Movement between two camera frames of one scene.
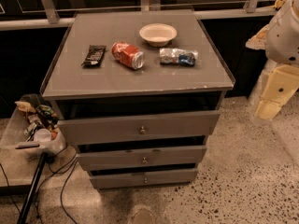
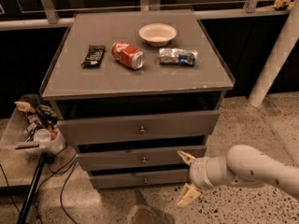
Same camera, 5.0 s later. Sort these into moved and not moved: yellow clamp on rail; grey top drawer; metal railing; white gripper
Moved: white gripper
Not moved: metal railing; grey top drawer; yellow clamp on rail
